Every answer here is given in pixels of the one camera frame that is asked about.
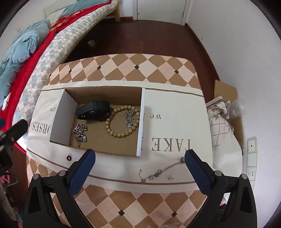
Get white door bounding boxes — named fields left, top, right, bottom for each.
left=133, top=0, right=191, bottom=26

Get cardboard box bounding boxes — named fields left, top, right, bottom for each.
left=49, top=86, right=146, bottom=158
left=214, top=79, right=244, bottom=148

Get diamond pattern bed sheet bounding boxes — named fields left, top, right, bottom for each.
left=13, top=3, right=117, bottom=132

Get silver pendant chain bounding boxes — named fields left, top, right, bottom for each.
left=123, top=110, right=135, bottom=128

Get cream printed cloth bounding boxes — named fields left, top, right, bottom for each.
left=26, top=80, right=213, bottom=193

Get white power strip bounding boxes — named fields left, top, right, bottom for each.
left=243, top=136, right=258, bottom=189

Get flat cardboard box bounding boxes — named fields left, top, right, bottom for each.
left=214, top=79, right=244, bottom=148

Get white pillow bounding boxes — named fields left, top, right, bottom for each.
left=44, top=3, right=73, bottom=20

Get chunky silver chain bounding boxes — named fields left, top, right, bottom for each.
left=72, top=124, right=88, bottom=148

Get floral patterned cushion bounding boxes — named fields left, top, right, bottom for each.
left=205, top=98, right=235, bottom=149

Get wooden bead bracelet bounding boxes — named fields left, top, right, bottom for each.
left=106, top=105, right=140, bottom=138

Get thin silver necklace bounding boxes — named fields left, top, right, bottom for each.
left=139, top=157, right=186, bottom=183

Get black fitness band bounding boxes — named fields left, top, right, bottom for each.
left=75, top=100, right=111, bottom=122

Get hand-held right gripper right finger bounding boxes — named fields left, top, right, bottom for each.
left=184, top=149, right=258, bottom=228

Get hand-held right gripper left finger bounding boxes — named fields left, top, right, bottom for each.
left=23, top=149, right=96, bottom=228

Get bed with checkered quilt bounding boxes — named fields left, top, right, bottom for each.
left=0, top=0, right=111, bottom=154

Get wooden bed leg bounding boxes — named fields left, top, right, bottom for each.
left=114, top=0, right=121, bottom=22

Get light blue quilt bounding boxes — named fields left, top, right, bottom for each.
left=59, top=0, right=113, bottom=17
left=0, top=19, right=52, bottom=106

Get clear bubble wrap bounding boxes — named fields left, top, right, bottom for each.
left=227, top=100, right=246, bottom=119

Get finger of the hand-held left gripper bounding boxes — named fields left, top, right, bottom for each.
left=4, top=119, right=29, bottom=144

